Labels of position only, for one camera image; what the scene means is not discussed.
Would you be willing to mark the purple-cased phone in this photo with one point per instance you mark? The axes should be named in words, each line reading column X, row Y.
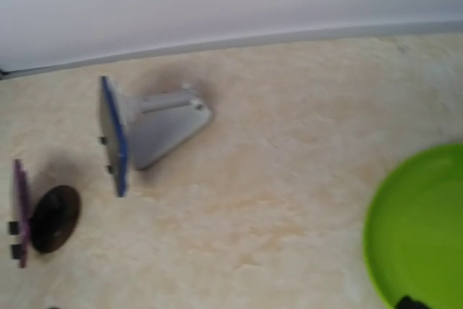
column 19, row 226

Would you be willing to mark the round dark wooden stand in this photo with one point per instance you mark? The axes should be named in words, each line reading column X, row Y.
column 55, row 218

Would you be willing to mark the green plate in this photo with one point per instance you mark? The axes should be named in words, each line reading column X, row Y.
column 412, row 237

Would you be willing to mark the silver folding phone stand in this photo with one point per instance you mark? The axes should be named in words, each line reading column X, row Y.
column 157, row 124

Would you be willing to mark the blue phone on silver stand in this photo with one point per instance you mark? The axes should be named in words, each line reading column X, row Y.
column 112, row 136

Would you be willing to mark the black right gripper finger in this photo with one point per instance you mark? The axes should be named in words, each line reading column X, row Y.
column 409, row 303

